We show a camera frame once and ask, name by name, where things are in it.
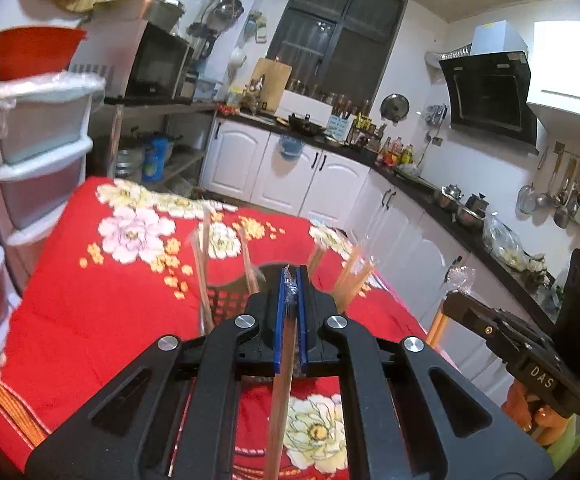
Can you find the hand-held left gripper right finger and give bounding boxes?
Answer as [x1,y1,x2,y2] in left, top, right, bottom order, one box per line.
[296,266,555,480]

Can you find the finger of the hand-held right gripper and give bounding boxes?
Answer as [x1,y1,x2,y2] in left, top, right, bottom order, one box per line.
[442,292,526,367]

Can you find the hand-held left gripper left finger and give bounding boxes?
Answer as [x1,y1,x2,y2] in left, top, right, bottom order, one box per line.
[24,266,295,480]

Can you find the wooden chopsticks pair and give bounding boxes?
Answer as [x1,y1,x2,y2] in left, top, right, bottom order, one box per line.
[307,242,331,273]
[188,205,217,333]
[264,280,298,480]
[239,232,261,293]
[332,245,377,311]
[426,266,475,348]

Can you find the grey plastic utensil basket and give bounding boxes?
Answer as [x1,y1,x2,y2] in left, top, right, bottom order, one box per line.
[197,260,315,378]

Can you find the row of hanging kitchen utensils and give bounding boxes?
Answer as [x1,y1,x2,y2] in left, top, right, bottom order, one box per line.
[517,142,580,228]

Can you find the person's right hand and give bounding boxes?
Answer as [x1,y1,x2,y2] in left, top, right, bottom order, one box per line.
[502,379,578,447]

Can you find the clear plastic bag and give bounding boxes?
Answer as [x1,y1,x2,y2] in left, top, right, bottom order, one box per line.
[482,212,528,268]

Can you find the steel pot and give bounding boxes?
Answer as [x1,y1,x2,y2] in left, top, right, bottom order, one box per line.
[457,192,490,231]
[437,185,465,213]

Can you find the white kitchen base cabinets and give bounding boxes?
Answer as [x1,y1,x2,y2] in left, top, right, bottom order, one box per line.
[202,115,560,401]

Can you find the blue plastic bag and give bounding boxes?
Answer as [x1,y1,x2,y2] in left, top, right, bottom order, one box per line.
[279,134,305,162]

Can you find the cluster of condiment bottles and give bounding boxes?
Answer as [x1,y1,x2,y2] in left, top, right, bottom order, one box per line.
[377,137,415,166]

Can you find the red floral tablecloth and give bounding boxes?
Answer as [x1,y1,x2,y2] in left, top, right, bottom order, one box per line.
[0,176,463,480]

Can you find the black wok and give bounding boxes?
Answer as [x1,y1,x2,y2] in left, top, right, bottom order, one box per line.
[287,112,328,136]

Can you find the blue knife block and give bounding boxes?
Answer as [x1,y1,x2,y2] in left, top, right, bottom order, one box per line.
[327,110,351,138]

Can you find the metal spice rack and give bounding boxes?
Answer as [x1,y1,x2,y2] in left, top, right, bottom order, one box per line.
[350,112,385,146]

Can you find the blue plastic container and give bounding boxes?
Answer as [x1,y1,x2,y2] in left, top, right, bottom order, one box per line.
[142,137,171,183]

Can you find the black range hood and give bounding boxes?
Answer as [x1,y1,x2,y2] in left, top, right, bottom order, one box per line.
[438,22,540,156]

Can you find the hanging steel pot lid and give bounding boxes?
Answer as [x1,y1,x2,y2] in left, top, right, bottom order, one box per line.
[381,94,411,123]

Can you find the row of spice jars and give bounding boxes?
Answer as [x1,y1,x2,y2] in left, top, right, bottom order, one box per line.
[290,77,371,116]

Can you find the wooden cutting board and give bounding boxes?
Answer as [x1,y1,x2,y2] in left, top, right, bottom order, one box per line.
[252,57,293,111]

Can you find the kitchen storage shelf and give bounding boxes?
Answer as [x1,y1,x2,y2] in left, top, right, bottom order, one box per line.
[105,95,221,196]

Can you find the black microwave oven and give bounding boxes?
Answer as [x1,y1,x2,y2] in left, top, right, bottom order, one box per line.
[67,20,195,103]

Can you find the dark framed window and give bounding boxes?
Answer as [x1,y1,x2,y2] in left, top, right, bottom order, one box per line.
[267,0,408,106]

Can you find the black blender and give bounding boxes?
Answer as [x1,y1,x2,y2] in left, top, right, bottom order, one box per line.
[187,22,218,61]

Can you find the red plastic basin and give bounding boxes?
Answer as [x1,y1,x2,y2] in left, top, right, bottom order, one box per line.
[0,26,89,82]

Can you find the white wall cabinets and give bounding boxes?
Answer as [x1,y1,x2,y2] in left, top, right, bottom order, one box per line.
[527,20,580,126]

